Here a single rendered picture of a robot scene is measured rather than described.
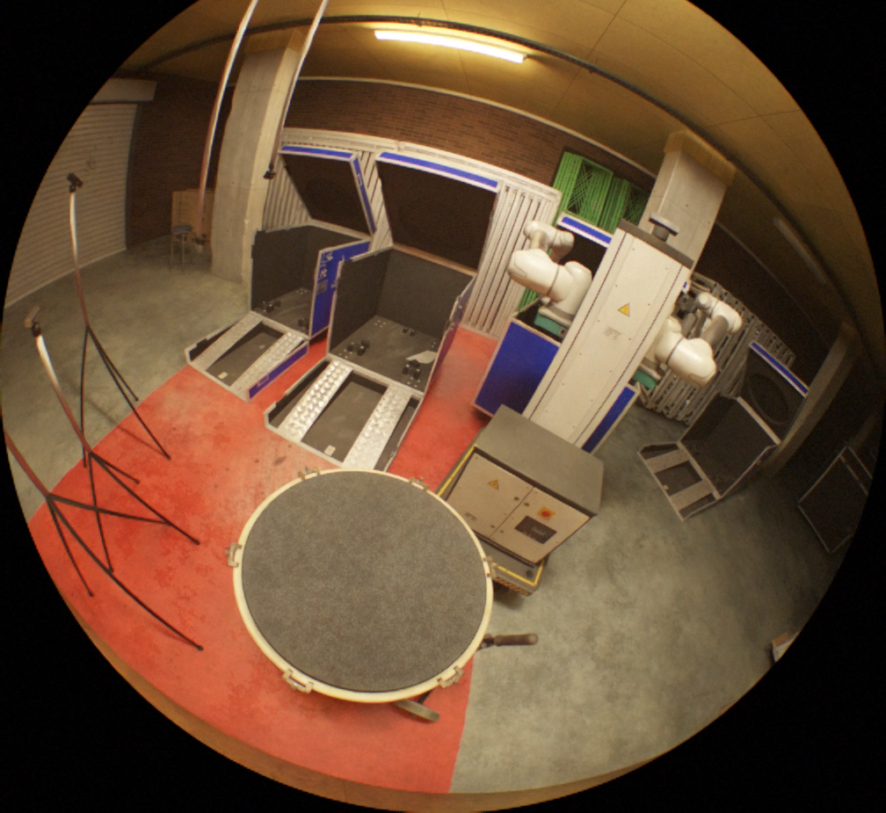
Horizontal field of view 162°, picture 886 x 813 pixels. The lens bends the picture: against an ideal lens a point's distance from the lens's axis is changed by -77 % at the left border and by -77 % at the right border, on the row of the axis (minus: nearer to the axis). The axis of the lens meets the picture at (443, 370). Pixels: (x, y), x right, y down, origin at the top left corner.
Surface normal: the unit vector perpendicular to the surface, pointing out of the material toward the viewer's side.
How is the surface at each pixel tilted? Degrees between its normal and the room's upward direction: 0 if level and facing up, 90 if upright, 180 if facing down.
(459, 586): 0
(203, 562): 0
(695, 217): 90
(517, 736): 0
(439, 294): 90
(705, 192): 90
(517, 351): 90
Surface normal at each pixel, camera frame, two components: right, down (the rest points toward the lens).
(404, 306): -0.24, 0.47
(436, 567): 0.29, -0.80
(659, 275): -0.46, 0.36
